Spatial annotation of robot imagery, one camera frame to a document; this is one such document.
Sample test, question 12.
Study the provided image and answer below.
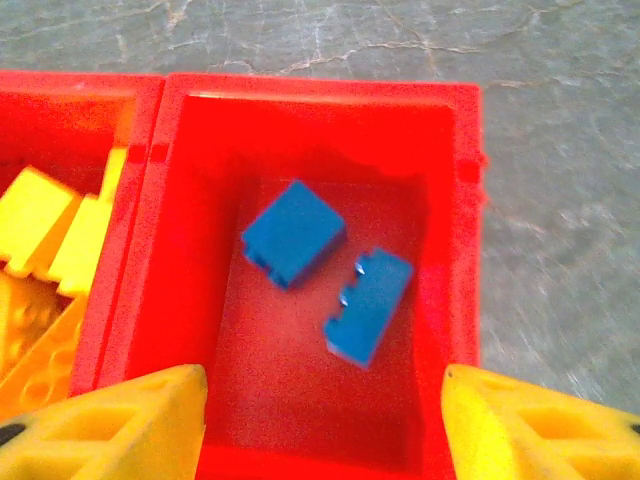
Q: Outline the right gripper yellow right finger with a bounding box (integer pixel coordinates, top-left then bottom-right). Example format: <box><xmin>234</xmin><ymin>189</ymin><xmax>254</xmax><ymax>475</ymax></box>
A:
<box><xmin>441</xmin><ymin>363</ymin><xmax>640</xmax><ymax>480</ymax></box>

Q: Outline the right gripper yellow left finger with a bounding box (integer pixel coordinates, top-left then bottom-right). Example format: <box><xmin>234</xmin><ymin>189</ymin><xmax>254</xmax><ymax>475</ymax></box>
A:
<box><xmin>0</xmin><ymin>363</ymin><xmax>209</xmax><ymax>480</ymax></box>

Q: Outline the yellow lego plate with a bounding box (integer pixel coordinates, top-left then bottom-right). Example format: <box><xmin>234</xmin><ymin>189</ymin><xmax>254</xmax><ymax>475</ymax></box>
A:
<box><xmin>0</xmin><ymin>294</ymin><xmax>87</xmax><ymax>417</ymax></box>
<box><xmin>0</xmin><ymin>272</ymin><xmax>64</xmax><ymax>384</ymax></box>

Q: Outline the blue lego brick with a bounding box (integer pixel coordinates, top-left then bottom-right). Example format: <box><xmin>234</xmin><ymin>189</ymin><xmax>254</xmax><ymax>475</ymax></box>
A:
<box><xmin>322</xmin><ymin>246</ymin><xmax>416</xmax><ymax>372</ymax></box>
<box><xmin>240</xmin><ymin>178</ymin><xmax>348</xmax><ymax>293</ymax></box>

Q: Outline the small yellow lego brick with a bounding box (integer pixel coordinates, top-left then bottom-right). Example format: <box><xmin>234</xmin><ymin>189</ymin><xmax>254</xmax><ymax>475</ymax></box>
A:
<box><xmin>99</xmin><ymin>146</ymin><xmax>129</xmax><ymax>206</ymax></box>

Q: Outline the red plastic bin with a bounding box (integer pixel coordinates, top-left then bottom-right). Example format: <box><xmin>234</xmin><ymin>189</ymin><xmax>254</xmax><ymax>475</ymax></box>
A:
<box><xmin>69</xmin><ymin>72</ymin><xmax>490</xmax><ymax>480</ymax></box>
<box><xmin>0</xmin><ymin>69</ymin><xmax>167</xmax><ymax>397</ymax></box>

